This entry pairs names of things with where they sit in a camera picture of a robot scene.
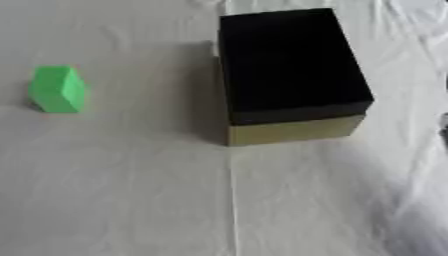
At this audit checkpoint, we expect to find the green block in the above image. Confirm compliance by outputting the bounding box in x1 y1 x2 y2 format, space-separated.
26 65 88 114

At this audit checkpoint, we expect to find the tan cardboard box black inside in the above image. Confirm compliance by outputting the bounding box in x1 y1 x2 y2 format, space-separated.
217 7 377 147

